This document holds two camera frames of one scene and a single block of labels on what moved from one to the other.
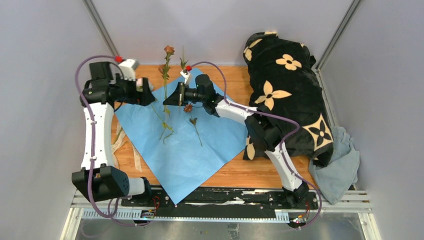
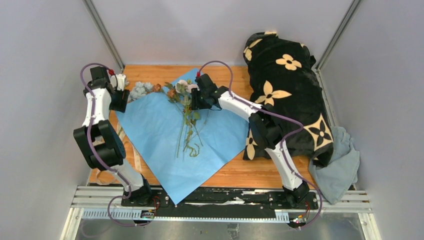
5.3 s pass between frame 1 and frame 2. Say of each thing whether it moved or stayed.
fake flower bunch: moved
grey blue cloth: stayed
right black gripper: moved
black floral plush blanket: stayed
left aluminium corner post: stayed
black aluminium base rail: stayed
